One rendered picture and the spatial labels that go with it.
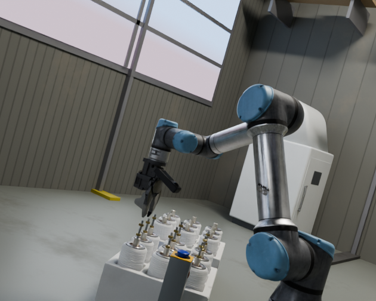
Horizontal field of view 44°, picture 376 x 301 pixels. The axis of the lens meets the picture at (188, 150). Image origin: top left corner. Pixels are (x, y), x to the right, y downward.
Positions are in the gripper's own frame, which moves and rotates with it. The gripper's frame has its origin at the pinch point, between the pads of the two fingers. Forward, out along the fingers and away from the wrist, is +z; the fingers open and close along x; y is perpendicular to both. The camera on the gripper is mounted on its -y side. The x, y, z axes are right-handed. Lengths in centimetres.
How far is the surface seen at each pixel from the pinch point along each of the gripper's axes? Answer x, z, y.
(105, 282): 9.0, 26.3, 4.4
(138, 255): 3.1, 14.7, -2.5
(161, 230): -48, 15, 14
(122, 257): 4.7, 16.9, 2.9
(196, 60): -258, -101, 121
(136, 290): 6.0, 25.6, -6.6
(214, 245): -56, 15, -11
